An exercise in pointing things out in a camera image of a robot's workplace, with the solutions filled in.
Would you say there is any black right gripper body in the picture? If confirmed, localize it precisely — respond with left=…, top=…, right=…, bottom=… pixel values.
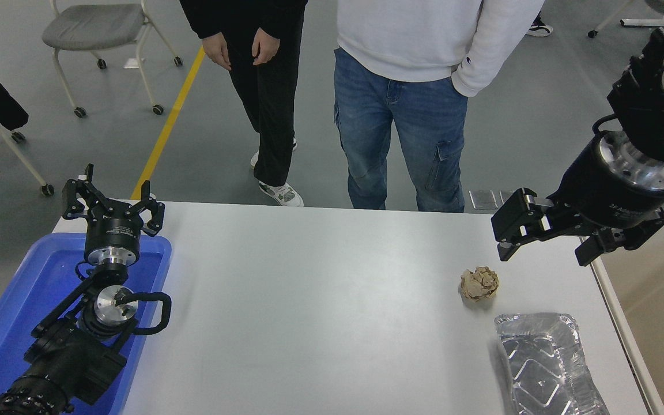
left=550, top=137, right=664, bottom=232

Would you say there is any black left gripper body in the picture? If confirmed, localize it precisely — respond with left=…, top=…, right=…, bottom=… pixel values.
left=84, top=202, right=148, bottom=252

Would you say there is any silver foil tray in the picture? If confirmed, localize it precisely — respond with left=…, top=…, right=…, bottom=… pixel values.
left=494, top=313, right=611, bottom=415

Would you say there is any person's right hand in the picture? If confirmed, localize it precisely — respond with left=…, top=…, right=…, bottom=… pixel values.
left=202, top=31, right=232, bottom=71

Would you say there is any person's left hand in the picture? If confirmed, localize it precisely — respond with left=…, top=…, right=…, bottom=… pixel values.
left=251, top=28, right=281, bottom=66

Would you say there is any crumpled tan paper ball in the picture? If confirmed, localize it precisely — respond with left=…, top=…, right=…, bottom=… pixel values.
left=460, top=266, right=500, bottom=302

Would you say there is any large pale bin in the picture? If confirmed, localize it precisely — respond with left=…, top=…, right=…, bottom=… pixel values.
left=590, top=222, right=664, bottom=415

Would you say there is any blue plastic tray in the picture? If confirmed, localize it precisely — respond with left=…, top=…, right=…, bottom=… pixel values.
left=0, top=232, right=172, bottom=415

